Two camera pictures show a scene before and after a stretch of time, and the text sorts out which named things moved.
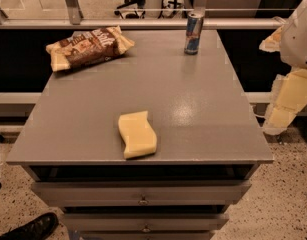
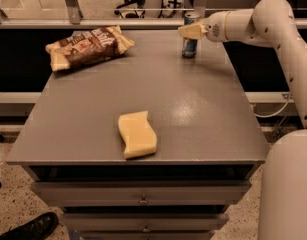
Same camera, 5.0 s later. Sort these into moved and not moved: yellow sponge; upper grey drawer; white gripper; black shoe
Moved: white gripper
Not moved: yellow sponge; black shoe; upper grey drawer
